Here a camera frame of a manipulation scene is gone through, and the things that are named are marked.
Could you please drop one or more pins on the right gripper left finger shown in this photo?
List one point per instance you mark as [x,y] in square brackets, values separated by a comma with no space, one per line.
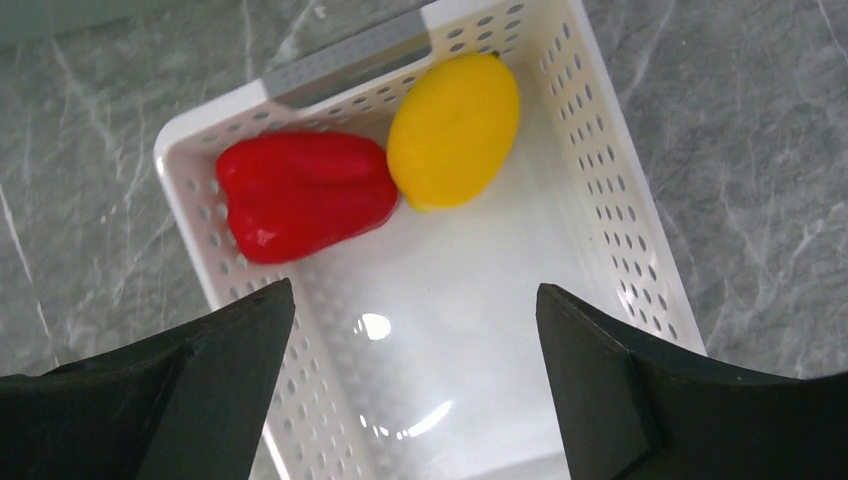
[187,403]

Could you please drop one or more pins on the white perforated plastic basket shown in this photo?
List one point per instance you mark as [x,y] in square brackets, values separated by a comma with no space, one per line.
[414,352]

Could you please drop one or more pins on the yellow lemon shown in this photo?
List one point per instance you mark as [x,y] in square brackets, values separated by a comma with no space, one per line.
[453,132]

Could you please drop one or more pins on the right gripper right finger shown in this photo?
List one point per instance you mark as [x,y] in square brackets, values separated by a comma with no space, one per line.
[630,405]

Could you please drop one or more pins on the red bell pepper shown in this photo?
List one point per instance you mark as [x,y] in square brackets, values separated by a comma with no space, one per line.
[292,194]

